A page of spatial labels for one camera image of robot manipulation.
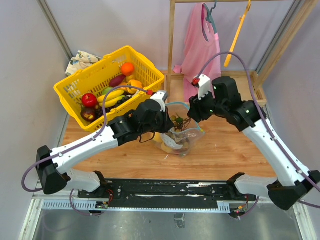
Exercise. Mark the bright red apple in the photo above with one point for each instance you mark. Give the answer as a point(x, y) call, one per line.
point(89, 100)

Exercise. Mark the aluminium frame post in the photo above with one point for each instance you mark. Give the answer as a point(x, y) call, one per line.
point(281, 30)
point(55, 27)

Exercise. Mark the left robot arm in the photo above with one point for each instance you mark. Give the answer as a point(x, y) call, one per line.
point(55, 166)

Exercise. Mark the peach coloured fruit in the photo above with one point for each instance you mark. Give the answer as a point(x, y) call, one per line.
point(166, 148)

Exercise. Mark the yellow plastic basket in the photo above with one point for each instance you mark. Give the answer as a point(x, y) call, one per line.
point(97, 77)

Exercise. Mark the yellow banana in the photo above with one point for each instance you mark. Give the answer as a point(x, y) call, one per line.
point(110, 96)

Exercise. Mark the right aluminium frame post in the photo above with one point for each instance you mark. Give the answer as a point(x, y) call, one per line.
point(281, 30)

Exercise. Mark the brown longan bunch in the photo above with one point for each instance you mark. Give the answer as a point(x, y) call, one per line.
point(180, 132)

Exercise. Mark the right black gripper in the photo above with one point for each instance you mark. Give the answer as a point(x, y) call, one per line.
point(195, 111)

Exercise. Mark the dark grape bunch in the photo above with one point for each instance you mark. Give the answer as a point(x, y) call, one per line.
point(117, 102)

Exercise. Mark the clear zip top bag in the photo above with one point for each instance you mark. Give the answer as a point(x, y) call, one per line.
point(197, 132)

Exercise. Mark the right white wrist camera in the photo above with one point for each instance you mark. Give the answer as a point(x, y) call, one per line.
point(203, 83)

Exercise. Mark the left aluminium frame post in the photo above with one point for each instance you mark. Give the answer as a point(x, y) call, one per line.
point(55, 27)

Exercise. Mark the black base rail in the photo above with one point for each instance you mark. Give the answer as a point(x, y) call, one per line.
point(167, 195)

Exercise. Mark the yellow lemon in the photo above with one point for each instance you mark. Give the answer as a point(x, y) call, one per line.
point(158, 138)

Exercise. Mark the green fruit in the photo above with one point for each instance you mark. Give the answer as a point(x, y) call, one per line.
point(106, 90)

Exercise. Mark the orange fruit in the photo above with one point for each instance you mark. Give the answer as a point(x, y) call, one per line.
point(127, 69)

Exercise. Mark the teal clothes hanger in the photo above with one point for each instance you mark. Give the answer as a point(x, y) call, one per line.
point(207, 16)

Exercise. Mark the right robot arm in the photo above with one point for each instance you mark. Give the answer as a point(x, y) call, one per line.
point(220, 97)

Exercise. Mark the patterned cloth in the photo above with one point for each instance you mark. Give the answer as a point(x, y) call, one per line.
point(81, 61)

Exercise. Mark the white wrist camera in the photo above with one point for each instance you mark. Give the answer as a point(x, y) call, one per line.
point(160, 97)
point(203, 83)

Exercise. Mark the yellow bell pepper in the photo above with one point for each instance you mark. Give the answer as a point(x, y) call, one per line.
point(133, 83)

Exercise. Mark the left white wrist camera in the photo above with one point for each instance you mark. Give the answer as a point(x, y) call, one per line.
point(160, 97)

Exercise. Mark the yellow clothes hanger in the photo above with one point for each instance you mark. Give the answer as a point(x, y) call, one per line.
point(240, 26)

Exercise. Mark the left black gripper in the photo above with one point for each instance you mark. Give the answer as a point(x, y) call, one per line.
point(168, 124)

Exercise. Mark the pink shirt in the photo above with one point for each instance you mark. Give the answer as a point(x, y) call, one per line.
point(200, 44)

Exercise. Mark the purple sweet potato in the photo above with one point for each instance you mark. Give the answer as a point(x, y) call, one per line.
point(116, 81)

